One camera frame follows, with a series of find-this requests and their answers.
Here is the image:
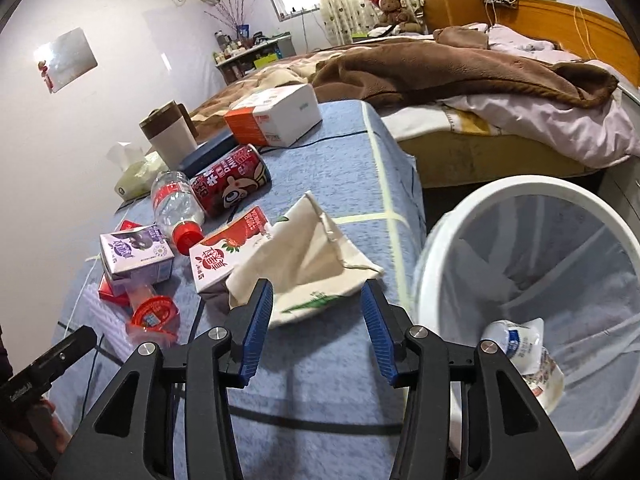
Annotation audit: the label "white round trash bin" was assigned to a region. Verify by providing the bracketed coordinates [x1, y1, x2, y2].
[410, 176, 640, 473]

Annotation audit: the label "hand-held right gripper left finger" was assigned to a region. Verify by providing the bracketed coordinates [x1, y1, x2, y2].
[52, 277, 275, 480]

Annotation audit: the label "decorative dry branches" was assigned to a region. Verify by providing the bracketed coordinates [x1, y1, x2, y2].
[205, 0, 248, 41]

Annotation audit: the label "white tumbler brown lid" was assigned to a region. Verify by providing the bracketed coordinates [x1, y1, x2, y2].
[139, 101, 198, 170]

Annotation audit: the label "lavender duvet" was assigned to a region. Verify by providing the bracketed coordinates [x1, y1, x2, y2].
[380, 22, 640, 168]

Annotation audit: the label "brown fleece blanket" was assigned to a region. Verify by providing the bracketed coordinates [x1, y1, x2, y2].
[312, 25, 621, 108]

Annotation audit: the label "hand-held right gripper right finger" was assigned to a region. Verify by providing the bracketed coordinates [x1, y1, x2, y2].
[360, 279, 583, 480]

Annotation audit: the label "red flat packet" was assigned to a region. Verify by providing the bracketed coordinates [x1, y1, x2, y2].
[97, 219, 146, 306]

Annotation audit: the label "crumpled white printed cup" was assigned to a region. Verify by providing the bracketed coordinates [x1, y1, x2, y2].
[520, 350, 567, 416]

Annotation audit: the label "strawberry milk carton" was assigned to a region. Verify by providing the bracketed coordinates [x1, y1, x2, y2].
[187, 205, 273, 296]

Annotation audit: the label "red drink can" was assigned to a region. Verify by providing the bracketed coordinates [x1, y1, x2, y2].
[190, 144, 272, 218]

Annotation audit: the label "navy blue box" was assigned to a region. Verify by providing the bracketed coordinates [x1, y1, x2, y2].
[177, 132, 238, 173]

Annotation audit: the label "brown teddy bear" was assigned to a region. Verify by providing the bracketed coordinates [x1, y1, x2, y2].
[370, 0, 423, 36]

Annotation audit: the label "white and orange box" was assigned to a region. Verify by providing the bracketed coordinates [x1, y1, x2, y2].
[223, 83, 323, 148]

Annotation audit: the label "cream canvas bag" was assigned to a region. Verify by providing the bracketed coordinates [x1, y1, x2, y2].
[225, 191, 386, 331]

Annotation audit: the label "tissue pack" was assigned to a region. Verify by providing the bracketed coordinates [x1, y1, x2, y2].
[106, 142, 168, 200]

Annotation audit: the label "wooden bed headboard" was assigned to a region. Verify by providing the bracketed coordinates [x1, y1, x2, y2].
[500, 0, 633, 86]

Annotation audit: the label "purple milk carton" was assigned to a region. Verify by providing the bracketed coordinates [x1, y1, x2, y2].
[99, 222, 176, 296]

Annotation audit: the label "bed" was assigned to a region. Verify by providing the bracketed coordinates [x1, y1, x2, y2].
[187, 35, 640, 186]

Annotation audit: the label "person's left hand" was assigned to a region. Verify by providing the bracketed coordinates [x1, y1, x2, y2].
[10, 397, 73, 461]

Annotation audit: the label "silver wall sheet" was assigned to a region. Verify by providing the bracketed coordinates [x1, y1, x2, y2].
[32, 27, 98, 93]

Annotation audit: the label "yellow cable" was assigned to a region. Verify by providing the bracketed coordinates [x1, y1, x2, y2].
[572, 5, 598, 61]

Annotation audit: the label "clear plastic bottle red cap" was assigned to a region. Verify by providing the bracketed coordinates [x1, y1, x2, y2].
[150, 170, 206, 256]

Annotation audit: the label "cluttered white shelf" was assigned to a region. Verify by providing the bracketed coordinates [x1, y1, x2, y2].
[215, 32, 296, 86]

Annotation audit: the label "black cable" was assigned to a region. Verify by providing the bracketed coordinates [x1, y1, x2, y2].
[252, 130, 368, 153]

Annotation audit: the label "clear plastic cup red lid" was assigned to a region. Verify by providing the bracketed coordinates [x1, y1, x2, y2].
[125, 282, 183, 346]

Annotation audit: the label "white yogurt bottle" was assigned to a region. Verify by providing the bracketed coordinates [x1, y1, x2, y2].
[480, 317, 547, 377]

